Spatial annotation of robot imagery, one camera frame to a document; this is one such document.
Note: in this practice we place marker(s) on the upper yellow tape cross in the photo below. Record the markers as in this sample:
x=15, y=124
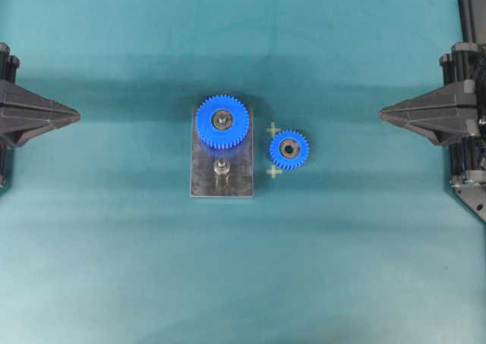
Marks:
x=272, y=129

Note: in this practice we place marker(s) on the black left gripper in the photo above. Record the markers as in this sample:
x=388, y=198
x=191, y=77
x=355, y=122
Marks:
x=17, y=97

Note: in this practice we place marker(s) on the large blue gear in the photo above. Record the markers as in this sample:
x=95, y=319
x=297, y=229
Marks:
x=222, y=137

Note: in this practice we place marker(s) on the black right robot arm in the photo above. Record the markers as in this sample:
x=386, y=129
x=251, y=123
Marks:
x=453, y=116

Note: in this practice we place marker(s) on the yellow tape cross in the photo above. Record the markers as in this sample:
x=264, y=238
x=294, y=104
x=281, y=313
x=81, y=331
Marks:
x=273, y=171
x=272, y=129

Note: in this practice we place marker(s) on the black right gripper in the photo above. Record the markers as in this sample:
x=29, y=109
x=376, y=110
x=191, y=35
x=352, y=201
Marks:
x=464, y=74

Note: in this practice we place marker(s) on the small blue gear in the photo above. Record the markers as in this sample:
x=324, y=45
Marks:
x=289, y=149

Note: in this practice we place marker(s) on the grey metal base plate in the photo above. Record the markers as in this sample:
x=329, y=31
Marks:
x=240, y=182

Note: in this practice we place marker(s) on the lower yellow tape cross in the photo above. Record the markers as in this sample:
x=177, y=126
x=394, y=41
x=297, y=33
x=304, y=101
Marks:
x=273, y=171

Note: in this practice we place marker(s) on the bare steel shaft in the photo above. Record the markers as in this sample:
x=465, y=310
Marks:
x=221, y=168

